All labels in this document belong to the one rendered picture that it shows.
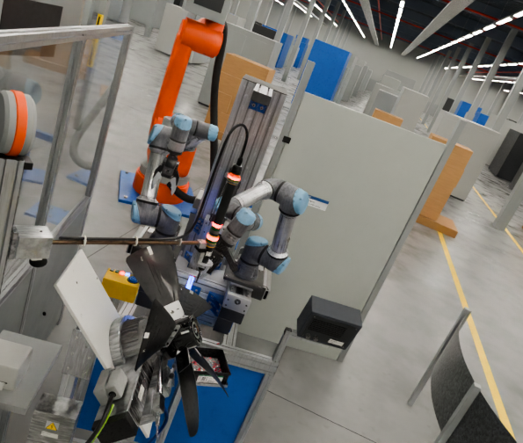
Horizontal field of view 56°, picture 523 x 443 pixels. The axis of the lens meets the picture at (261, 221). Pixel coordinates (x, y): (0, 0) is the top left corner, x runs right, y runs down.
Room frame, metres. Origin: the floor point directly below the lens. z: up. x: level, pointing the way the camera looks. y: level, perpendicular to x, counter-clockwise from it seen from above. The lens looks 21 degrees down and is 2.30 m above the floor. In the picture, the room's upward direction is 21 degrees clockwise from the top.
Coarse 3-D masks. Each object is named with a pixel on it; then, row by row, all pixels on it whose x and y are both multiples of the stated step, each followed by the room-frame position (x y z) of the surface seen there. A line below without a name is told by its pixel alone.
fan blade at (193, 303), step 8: (184, 288) 1.87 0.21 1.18; (184, 296) 1.80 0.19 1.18; (192, 296) 1.84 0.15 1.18; (184, 304) 1.74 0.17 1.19; (192, 304) 1.77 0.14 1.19; (200, 304) 1.81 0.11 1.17; (208, 304) 1.87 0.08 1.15; (184, 312) 1.68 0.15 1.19; (192, 312) 1.70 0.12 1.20; (200, 312) 1.74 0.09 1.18
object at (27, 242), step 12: (24, 228) 1.20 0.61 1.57; (36, 228) 1.23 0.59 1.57; (12, 240) 1.15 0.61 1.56; (24, 240) 1.16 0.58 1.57; (36, 240) 1.18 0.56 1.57; (48, 240) 1.21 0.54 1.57; (12, 252) 1.15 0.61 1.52; (24, 252) 1.16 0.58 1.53; (36, 252) 1.19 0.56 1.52; (48, 252) 1.21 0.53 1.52
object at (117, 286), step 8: (112, 272) 1.95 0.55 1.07; (104, 280) 1.89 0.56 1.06; (112, 280) 1.89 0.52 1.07; (120, 280) 1.91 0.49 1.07; (128, 280) 1.94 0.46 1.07; (112, 288) 1.89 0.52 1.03; (120, 288) 1.90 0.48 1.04; (128, 288) 1.91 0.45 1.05; (136, 288) 1.91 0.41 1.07; (112, 296) 1.90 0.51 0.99; (120, 296) 1.90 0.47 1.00; (128, 296) 1.91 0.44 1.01
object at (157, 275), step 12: (144, 252) 1.61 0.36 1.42; (156, 252) 1.66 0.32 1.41; (168, 252) 1.70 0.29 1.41; (132, 264) 1.55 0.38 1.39; (144, 264) 1.59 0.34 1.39; (156, 264) 1.62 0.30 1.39; (168, 264) 1.66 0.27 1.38; (144, 276) 1.56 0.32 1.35; (156, 276) 1.59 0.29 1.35; (168, 276) 1.63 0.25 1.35; (144, 288) 1.54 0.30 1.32; (156, 288) 1.57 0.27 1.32; (168, 288) 1.60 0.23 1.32; (168, 300) 1.57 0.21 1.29
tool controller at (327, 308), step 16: (320, 304) 2.08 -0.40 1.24; (336, 304) 2.13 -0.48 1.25; (304, 320) 2.06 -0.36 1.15; (320, 320) 2.03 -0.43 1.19; (336, 320) 2.04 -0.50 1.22; (352, 320) 2.07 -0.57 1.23; (304, 336) 2.06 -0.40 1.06; (320, 336) 2.07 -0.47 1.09; (336, 336) 2.07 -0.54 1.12; (352, 336) 2.08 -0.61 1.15
